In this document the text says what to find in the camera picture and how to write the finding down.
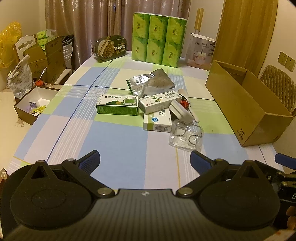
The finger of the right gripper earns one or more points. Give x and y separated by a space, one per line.
285 160

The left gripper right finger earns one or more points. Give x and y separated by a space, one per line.
210 171

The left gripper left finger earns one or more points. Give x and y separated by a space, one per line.
81 169

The clear plastic blister tray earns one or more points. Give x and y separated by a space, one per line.
186 136

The white rice spoon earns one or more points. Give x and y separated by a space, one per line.
184 93

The white rectangular plastic case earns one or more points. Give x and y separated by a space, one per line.
180 112

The white blue medicine box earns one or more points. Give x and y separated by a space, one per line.
159 121

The small red object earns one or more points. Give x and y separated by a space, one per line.
185 104

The green medicine box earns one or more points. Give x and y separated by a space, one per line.
117 104

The silver foil pouch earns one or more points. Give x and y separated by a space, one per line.
150 84

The person's right hand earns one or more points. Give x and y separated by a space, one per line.
291 222

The large open cardboard box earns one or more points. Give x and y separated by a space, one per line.
255 114

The quilted beige chair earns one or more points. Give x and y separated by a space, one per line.
281 85

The small open brown box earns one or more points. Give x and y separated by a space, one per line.
32 104

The plaid tablecloth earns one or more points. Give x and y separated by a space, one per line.
131 157

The white plastic bag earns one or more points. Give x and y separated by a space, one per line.
20 80

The white humidifier product box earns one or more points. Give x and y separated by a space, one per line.
200 51

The dark green oval food tin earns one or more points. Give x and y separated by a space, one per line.
109 48

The white buckets in dark bag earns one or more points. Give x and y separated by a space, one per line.
67 44

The yellow plastic bag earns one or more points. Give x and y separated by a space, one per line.
8 37

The white chair back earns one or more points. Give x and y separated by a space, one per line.
23 44

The green tissue pack bundle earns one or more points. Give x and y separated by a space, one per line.
157 39

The wooden door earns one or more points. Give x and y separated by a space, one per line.
245 32

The beige curtain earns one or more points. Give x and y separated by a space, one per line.
88 21

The double wall socket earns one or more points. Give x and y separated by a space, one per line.
286 61

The wooden wall hanger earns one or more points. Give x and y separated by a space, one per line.
199 19

